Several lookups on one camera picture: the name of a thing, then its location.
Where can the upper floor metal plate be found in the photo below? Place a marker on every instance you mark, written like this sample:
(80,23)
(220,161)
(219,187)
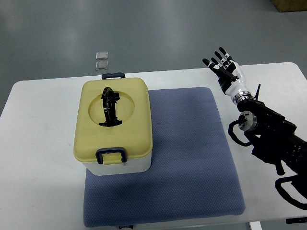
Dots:
(101,55)

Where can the blue padded mat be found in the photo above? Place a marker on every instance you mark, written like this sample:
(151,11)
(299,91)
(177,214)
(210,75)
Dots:
(192,174)

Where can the lower floor metal plate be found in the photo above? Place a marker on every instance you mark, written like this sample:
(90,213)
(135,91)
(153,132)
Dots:
(101,65)

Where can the floor metal plate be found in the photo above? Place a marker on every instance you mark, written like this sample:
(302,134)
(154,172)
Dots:
(101,55)
(101,65)

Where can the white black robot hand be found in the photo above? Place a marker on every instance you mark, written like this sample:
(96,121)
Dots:
(230,76)

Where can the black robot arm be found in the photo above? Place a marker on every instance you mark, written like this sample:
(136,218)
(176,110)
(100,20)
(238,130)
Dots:
(274,141)

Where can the black table control panel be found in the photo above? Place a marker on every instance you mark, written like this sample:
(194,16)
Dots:
(296,220)

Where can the yellow box lid with handle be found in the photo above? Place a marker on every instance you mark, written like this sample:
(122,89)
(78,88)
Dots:
(114,121)

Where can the brown cardboard box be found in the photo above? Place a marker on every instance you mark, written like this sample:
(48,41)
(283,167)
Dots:
(290,5)

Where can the white storage box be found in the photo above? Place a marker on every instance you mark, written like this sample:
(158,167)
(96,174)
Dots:
(137,165)

